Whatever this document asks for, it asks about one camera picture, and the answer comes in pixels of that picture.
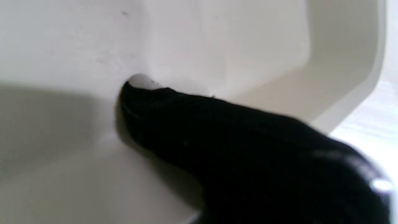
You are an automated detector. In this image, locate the cream baking tray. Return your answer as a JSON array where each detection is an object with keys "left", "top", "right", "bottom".
[{"left": 0, "top": 0, "right": 387, "bottom": 224}]

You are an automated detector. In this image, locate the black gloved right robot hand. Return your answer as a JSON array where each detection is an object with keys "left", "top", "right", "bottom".
[{"left": 118, "top": 74, "right": 394, "bottom": 224}]

